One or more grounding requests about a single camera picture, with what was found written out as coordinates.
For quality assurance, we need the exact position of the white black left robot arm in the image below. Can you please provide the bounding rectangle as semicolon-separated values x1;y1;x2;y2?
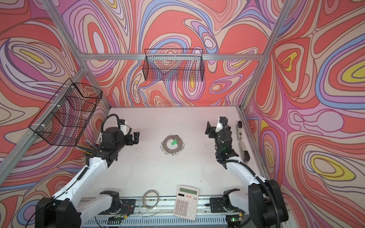
31;114;140;228

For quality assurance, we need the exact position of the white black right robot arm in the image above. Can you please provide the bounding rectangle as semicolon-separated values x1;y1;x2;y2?
205;116;289;228

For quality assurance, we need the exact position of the white black remote control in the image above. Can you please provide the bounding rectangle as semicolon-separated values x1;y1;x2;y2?
236;121;243;141

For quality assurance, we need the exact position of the red pencil cup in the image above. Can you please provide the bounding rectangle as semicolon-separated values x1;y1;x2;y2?
75;140;98;156

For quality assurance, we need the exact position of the clear tape roll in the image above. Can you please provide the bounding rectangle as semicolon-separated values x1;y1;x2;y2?
142;190;160;210

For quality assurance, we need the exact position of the white desk calculator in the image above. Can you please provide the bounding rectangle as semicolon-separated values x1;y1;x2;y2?
173;185;199;220

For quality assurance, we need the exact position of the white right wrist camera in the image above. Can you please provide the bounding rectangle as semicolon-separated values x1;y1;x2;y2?
215;116;228;133

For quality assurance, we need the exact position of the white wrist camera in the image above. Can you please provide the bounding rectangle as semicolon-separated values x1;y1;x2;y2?
215;116;228;133
118;119;132;136

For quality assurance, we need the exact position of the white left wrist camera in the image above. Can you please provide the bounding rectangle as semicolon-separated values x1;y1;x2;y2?
118;119;132;136

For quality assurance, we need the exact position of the black wire basket left wall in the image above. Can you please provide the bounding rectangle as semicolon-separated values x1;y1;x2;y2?
29;79;103;147

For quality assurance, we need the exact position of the black wire basket wall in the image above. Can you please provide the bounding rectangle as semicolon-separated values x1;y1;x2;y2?
29;79;103;147
142;48;205;82

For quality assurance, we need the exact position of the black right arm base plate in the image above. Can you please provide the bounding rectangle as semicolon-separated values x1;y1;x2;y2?
205;188;249;214

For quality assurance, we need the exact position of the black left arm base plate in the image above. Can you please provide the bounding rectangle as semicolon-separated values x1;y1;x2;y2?
108;199;136;215

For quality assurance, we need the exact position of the black wire basket back wall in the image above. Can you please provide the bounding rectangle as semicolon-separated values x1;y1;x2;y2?
142;48;205;82

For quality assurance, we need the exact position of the aluminium front rail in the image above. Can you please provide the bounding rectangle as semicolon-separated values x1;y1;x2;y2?
51;194;294;228

